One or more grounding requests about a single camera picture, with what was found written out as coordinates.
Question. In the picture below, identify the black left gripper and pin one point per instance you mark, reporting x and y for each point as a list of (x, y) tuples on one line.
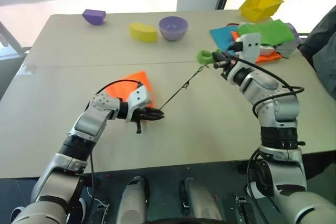
[(140, 116)]

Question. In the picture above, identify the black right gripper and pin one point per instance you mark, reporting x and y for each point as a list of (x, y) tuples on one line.
[(229, 68)]

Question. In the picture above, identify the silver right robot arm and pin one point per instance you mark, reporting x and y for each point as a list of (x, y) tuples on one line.
[(278, 119)]

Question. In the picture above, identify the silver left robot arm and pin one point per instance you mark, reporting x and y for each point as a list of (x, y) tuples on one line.
[(78, 134)]

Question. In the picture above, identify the small white box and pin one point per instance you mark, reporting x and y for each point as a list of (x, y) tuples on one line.
[(266, 50)]

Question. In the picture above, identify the purple plastic bowl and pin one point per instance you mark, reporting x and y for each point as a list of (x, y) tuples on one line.
[(173, 27)]

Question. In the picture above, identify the yellow plastic bin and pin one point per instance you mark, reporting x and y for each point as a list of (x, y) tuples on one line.
[(260, 6)]

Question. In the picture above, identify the light purple box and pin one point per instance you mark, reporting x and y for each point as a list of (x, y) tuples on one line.
[(288, 45)]

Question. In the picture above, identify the yellow curved block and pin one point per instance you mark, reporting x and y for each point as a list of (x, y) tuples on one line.
[(143, 33)]

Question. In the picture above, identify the grey robot leg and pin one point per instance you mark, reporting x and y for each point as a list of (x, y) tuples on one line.
[(132, 203), (199, 200)]

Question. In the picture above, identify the person in dark jacket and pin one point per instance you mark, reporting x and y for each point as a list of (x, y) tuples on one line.
[(323, 48)]

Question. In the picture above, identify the purple curved block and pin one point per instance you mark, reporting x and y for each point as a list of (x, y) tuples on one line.
[(94, 16)]

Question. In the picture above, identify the black clamp under table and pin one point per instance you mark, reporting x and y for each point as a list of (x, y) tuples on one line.
[(244, 208)]

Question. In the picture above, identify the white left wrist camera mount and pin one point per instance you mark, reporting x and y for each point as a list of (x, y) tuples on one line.
[(139, 99)]

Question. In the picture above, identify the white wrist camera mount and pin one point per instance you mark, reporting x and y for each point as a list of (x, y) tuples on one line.
[(139, 99), (250, 47)]

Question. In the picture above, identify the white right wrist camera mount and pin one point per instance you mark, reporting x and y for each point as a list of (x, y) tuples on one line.
[(250, 47)]

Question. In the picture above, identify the black metal frame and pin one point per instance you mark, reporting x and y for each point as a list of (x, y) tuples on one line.
[(10, 40)]

